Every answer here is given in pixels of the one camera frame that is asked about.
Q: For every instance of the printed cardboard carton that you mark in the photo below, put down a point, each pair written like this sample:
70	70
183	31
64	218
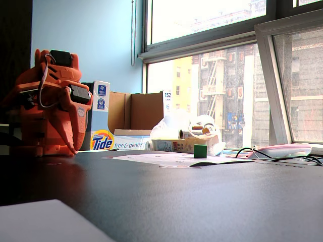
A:
176	145

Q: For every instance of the dark patterned curtain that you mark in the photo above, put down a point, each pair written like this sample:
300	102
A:
15	37

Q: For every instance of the green cube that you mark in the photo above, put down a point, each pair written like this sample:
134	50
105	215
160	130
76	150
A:
200	151

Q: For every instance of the white open window sash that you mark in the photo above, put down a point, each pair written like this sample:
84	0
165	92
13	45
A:
267	75

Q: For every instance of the grey window frame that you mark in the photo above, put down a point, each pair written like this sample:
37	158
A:
202	43

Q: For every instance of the white paper foreground corner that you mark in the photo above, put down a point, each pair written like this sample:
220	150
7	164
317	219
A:
38	221

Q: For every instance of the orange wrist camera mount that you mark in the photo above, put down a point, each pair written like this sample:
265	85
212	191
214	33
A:
32	87

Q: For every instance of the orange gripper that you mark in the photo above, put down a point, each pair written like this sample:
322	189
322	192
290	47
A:
73	114

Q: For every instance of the pink white flat device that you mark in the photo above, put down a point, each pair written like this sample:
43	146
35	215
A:
282	150

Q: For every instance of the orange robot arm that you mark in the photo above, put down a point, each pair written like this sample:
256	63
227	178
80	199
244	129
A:
30	126

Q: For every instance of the white numbered grid paper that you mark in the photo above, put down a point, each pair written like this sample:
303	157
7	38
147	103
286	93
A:
164	158

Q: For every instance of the Tide detergent cardboard box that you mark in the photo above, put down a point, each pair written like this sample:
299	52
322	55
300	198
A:
121	111

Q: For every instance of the clear plastic bag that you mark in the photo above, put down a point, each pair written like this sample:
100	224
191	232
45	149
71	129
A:
166	128

